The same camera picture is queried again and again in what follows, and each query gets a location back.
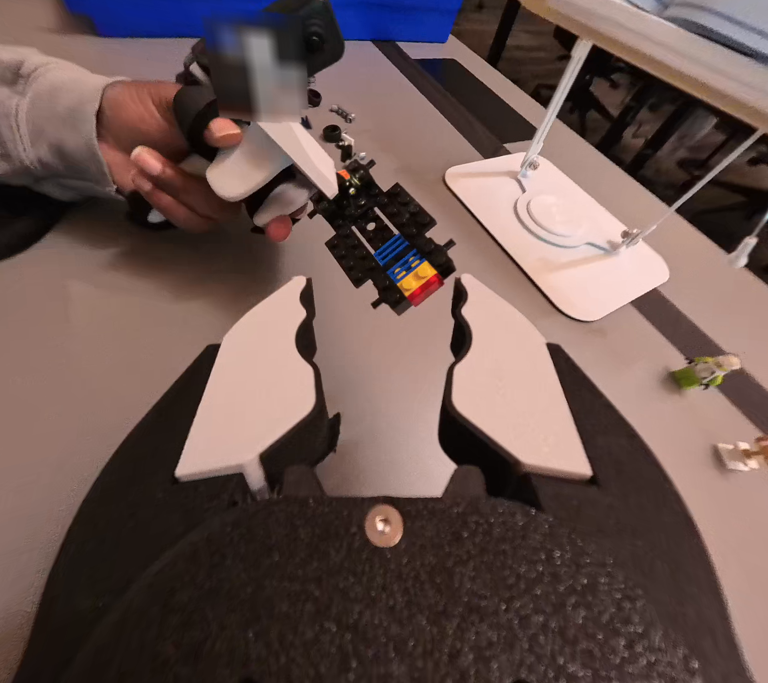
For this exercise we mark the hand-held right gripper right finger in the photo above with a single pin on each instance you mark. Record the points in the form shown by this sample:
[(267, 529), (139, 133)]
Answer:
[(516, 395)]

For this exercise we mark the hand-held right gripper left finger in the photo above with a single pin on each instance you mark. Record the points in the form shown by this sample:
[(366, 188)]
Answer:
[(258, 395)]

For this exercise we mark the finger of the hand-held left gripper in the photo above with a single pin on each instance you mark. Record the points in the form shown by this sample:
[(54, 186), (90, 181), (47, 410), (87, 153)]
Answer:
[(286, 206), (300, 149)]

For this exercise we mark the black lego chassis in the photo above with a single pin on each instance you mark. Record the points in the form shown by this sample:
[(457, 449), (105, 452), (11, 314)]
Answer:
[(366, 239)]

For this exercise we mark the small red lego piece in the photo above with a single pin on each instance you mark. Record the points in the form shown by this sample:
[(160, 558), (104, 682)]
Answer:
[(426, 290)]

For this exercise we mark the small yellow lego piece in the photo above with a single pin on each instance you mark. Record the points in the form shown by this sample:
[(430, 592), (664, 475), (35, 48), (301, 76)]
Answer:
[(415, 273)]

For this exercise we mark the lime green lego minifigure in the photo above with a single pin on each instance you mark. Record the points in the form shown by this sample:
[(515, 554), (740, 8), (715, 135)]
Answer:
[(706, 372)]

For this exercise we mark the small white lego piece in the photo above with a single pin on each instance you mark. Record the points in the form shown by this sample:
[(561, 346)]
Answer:
[(734, 455)]

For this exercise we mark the small gold lego piece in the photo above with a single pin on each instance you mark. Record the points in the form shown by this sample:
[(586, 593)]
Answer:
[(760, 447)]

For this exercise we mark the pile of lego pieces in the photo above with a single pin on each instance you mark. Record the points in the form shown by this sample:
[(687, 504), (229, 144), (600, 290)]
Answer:
[(332, 134)]

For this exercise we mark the white book stand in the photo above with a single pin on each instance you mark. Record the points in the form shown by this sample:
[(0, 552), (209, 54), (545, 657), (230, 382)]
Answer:
[(564, 239)]

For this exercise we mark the black round cushion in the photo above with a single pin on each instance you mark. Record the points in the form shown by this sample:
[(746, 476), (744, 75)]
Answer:
[(30, 225)]

